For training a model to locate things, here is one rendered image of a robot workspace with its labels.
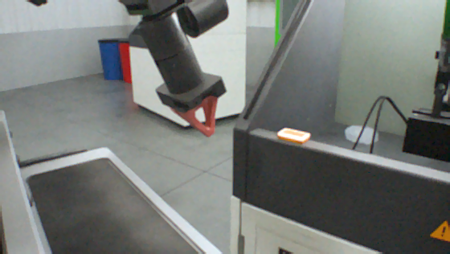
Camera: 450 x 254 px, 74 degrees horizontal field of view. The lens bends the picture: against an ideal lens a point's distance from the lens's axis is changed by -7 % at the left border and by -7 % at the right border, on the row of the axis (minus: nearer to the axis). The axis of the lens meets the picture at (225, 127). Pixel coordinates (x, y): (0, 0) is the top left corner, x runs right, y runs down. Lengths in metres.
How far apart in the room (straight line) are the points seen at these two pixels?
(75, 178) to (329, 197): 0.44
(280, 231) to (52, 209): 0.52
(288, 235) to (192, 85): 0.38
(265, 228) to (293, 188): 0.13
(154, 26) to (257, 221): 0.46
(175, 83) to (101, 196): 0.23
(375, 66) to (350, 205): 0.57
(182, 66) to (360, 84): 0.75
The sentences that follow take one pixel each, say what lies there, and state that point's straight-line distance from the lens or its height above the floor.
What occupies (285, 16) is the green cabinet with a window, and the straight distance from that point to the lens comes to 3.72.
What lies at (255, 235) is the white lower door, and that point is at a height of 0.71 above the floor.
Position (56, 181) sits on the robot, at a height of 1.04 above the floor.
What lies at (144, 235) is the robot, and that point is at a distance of 0.22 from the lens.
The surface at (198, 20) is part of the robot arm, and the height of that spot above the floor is 1.16.
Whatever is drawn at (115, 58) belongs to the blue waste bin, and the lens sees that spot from 6.47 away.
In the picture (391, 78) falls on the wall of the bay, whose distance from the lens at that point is 1.07.
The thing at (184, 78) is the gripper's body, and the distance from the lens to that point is 0.45.
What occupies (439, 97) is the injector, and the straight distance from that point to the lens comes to 0.77.
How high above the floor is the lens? 1.17
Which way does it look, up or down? 19 degrees down
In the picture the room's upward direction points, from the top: straight up
